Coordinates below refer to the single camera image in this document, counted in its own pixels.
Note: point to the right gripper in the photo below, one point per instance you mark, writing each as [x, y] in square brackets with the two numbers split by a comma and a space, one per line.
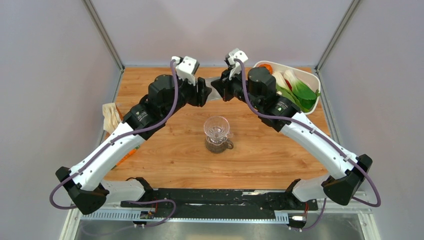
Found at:
[224, 84]

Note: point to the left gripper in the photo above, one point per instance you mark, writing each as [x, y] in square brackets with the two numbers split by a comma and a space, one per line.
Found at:
[199, 99]

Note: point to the clear glass dripper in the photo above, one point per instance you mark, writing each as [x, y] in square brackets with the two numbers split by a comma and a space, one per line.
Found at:
[217, 130]

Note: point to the white paper coffee filter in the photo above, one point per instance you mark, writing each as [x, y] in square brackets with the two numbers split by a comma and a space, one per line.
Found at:
[214, 95]

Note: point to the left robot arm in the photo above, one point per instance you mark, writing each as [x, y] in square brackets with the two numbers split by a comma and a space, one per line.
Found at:
[85, 183]

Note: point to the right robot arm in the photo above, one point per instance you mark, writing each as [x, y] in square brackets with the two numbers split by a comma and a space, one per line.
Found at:
[269, 98]

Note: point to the glass coffee server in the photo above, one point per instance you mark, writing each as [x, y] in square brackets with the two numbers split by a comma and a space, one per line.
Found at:
[218, 146]

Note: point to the orange toy pumpkin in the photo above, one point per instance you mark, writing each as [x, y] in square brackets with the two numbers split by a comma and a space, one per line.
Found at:
[266, 66]

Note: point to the green toy leek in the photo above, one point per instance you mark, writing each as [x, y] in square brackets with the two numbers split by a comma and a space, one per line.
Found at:
[282, 88]

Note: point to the red toy pepper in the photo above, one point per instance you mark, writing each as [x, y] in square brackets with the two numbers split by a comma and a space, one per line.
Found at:
[288, 84]

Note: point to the green toy bok choy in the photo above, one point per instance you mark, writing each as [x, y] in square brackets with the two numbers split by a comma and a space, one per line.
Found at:
[302, 93]

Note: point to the white vegetable tray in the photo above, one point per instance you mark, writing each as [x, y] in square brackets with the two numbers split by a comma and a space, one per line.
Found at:
[304, 75]

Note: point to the stack of paper filters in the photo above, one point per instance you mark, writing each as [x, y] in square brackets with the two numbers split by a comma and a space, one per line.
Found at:
[111, 117]

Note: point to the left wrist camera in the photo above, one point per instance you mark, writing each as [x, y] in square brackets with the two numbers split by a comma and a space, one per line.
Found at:
[186, 68]

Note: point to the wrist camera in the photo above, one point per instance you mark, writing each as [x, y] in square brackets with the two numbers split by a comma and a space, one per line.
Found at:
[233, 59]
[186, 68]

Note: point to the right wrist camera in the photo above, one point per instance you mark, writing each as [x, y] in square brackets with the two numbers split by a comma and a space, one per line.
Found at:
[233, 59]

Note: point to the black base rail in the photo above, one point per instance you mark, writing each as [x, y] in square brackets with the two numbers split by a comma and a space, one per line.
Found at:
[223, 204]

